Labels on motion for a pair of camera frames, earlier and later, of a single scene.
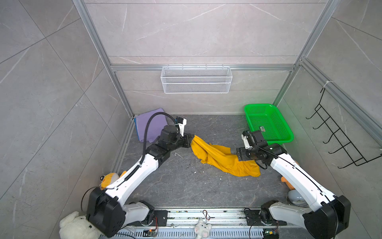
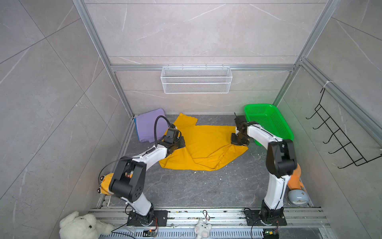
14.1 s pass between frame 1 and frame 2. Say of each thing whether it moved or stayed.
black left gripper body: moved
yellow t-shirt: moved
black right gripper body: moved
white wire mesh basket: stayed
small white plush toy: stayed
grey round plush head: stayed
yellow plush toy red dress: stayed
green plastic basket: stayed
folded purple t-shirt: stayed
